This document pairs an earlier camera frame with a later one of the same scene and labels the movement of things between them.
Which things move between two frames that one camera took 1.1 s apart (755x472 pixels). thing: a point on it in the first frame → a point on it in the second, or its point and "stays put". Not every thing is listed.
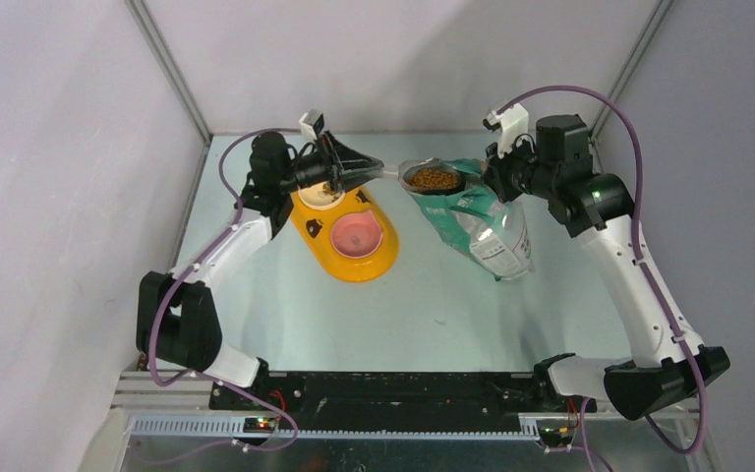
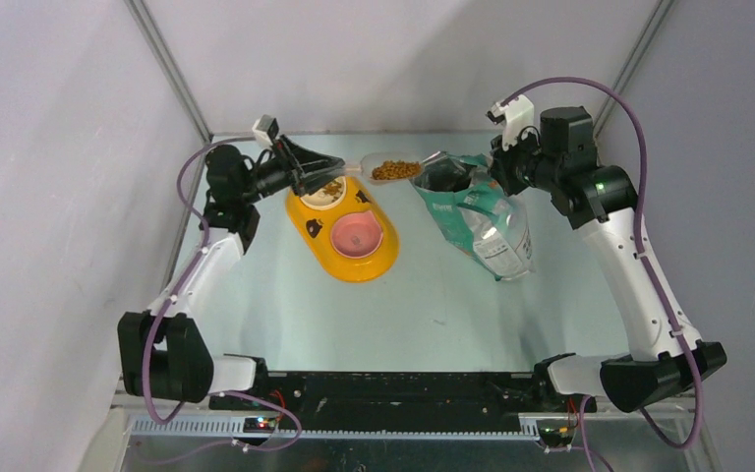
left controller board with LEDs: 260,424 stays put
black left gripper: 344,167 → 295,162
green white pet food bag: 492,232 stays put
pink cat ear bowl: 357,235 stays put
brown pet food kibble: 433,178 → 392,169
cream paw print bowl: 321,196 stays put
